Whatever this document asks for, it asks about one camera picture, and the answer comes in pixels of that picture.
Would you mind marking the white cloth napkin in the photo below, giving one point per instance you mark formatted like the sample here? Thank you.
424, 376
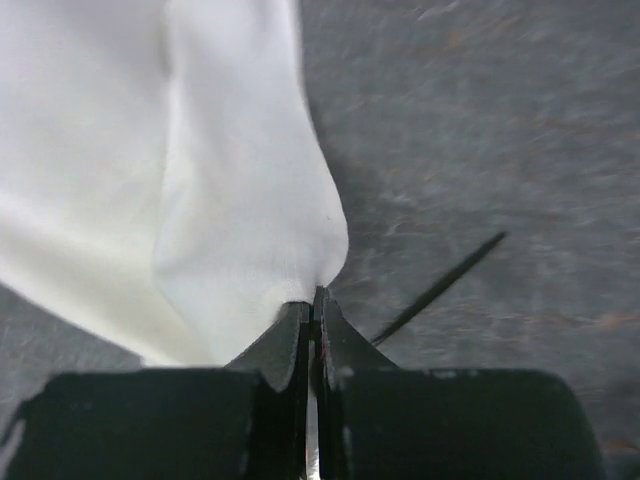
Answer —
162, 185

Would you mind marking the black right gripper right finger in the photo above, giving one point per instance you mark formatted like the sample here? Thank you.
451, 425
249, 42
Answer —
337, 345

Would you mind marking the black metal spoon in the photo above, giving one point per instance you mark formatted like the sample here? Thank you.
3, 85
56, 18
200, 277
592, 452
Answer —
443, 284

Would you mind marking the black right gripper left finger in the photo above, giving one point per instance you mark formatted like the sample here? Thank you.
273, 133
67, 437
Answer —
277, 445

